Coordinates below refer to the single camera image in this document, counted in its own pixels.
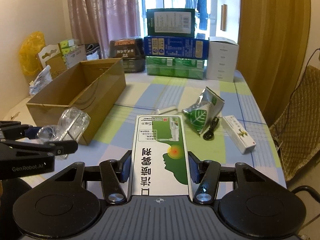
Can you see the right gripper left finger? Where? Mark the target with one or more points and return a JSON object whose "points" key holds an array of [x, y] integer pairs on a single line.
{"points": [[113, 174]]}

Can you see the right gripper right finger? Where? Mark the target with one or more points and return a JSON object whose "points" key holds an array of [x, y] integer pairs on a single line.
{"points": [[206, 175]]}

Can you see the clear plastic metal case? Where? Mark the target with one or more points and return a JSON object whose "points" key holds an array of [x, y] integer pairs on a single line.
{"points": [[71, 125]]}

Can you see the brown curtain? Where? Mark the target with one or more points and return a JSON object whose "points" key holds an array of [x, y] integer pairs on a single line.
{"points": [[273, 38]]}

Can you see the plaid tablecloth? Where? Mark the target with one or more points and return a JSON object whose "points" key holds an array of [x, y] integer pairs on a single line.
{"points": [[144, 94]]}

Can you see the black food container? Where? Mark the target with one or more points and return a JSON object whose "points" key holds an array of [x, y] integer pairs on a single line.
{"points": [[131, 51]]}

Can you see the silver green leaf pouch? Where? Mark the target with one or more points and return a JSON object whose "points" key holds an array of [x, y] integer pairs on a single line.
{"points": [[207, 106]]}

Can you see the green white medicine box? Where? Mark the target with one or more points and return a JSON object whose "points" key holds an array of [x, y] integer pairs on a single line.
{"points": [[159, 159]]}

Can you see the white carton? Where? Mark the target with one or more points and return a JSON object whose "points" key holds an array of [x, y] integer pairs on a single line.
{"points": [[222, 59]]}

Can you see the brown cardboard box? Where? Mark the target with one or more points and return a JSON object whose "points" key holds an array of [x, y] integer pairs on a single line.
{"points": [[91, 86]]}

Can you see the white printed plastic bag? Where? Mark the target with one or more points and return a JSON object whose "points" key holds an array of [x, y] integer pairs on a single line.
{"points": [[43, 79]]}

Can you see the quilted brown chair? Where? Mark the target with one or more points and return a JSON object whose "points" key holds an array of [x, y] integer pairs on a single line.
{"points": [[297, 129]]}

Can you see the green tissue boxes stack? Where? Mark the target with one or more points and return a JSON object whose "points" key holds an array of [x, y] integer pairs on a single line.
{"points": [[66, 46]]}

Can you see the small brown carton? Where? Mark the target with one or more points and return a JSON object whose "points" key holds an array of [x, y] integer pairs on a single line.
{"points": [[57, 66]]}

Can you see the yellow plastic bag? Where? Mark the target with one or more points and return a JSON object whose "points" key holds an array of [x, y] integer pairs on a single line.
{"points": [[28, 53]]}

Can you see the pink curtain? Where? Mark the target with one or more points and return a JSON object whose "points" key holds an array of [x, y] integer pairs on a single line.
{"points": [[101, 21]]}

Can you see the small white case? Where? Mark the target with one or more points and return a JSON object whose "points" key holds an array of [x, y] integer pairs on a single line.
{"points": [[166, 111]]}

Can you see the green tissue pack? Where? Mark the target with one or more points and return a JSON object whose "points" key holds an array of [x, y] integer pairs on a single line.
{"points": [[176, 67]]}

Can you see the white slim medicine box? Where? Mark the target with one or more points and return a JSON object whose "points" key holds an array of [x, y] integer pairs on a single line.
{"points": [[241, 138]]}

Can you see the blue carton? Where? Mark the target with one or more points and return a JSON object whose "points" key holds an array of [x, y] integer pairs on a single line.
{"points": [[182, 47]]}

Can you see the dark green carton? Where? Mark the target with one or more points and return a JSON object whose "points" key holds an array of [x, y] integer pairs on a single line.
{"points": [[175, 22]]}

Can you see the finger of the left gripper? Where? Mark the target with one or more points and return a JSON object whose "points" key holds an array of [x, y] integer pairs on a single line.
{"points": [[14, 130], [11, 148]]}

